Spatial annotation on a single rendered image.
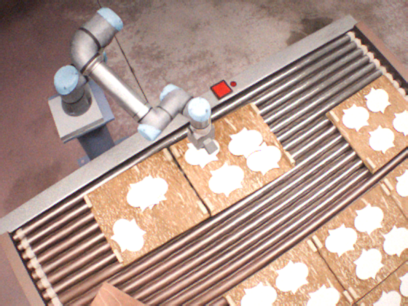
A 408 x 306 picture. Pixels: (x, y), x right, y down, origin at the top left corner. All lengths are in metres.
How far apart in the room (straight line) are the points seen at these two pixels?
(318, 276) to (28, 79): 2.54
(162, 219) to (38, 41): 2.21
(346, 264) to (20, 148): 2.30
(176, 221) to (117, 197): 0.27
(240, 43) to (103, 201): 1.86
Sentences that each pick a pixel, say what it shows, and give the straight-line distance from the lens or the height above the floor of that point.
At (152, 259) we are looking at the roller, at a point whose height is 0.92.
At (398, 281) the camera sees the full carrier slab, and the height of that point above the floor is 0.94.
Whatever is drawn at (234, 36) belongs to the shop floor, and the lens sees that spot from 3.51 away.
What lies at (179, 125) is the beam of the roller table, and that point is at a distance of 2.11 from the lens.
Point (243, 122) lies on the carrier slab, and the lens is 2.10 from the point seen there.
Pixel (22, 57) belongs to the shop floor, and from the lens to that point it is 3.75.
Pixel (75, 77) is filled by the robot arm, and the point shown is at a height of 1.15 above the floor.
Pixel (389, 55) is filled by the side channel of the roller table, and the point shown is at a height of 0.95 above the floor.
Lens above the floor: 2.81
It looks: 67 degrees down
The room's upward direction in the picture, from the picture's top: 3 degrees counter-clockwise
